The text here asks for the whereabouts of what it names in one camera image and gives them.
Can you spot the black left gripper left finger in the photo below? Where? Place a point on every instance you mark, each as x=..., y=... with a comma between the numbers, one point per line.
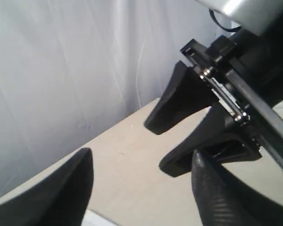
x=61, y=199

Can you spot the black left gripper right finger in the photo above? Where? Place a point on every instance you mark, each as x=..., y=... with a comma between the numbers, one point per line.
x=224, y=200

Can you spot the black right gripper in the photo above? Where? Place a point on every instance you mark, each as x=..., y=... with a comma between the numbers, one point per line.
x=247, y=73

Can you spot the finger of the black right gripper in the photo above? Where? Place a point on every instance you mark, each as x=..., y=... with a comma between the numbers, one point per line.
x=220, y=136

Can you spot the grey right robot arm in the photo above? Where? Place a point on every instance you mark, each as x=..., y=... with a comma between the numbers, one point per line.
x=259, y=17

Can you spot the white rectangular plastic tray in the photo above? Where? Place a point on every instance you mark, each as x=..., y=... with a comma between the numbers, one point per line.
x=93, y=219

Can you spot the grey-blue backdrop curtain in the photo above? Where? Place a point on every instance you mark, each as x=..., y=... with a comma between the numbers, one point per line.
x=71, y=69

